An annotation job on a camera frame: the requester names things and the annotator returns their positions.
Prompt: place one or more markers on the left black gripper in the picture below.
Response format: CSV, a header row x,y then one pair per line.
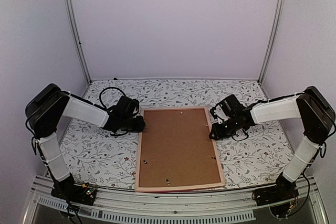
x,y
139,127

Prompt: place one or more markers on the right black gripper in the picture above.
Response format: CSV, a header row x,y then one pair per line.
x,y
217,135

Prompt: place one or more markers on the pink wooden picture frame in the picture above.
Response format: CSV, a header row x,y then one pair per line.
x,y
220,174

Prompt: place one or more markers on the brown backing board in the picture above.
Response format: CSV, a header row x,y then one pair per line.
x,y
178,148

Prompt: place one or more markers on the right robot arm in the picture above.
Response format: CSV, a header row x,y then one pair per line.
x,y
317,119

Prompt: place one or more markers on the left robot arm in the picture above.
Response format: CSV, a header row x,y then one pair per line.
x,y
45,112

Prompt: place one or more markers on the floral table mat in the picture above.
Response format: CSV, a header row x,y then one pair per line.
x,y
94,155

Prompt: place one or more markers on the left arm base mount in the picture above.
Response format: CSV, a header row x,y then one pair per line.
x,y
83,194

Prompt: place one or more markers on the front aluminium rail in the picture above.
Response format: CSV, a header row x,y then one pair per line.
x,y
117,206

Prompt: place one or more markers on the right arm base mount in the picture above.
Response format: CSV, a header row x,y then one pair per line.
x,y
282,202

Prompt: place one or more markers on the right aluminium post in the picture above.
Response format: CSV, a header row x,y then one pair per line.
x,y
271,40

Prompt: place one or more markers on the aluminium post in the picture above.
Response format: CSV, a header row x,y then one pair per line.
x,y
271,40
76,37

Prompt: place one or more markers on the left aluminium post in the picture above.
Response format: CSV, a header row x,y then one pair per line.
x,y
76,37

